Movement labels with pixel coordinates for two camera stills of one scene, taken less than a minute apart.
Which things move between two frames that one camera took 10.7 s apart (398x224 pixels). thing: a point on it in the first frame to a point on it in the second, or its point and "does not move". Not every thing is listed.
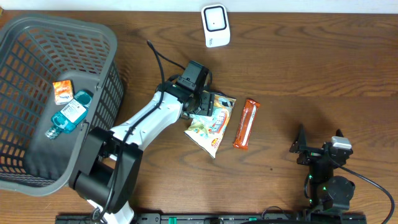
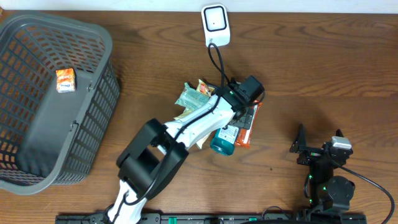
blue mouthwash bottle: x=66 y=120 to x=223 y=140
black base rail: x=341 y=218 does not move
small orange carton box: x=63 y=91 to x=65 y=80
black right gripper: x=300 y=145 does not move
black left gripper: x=205 y=103 to x=244 y=119
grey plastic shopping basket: x=60 y=78 does not move
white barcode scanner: x=216 y=25 does not move
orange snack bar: x=247 y=121 does not move
